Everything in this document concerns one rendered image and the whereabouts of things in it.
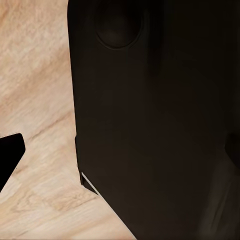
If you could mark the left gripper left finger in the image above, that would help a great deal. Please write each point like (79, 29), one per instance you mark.
(12, 149)

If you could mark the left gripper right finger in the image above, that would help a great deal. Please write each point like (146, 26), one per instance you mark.
(232, 148)

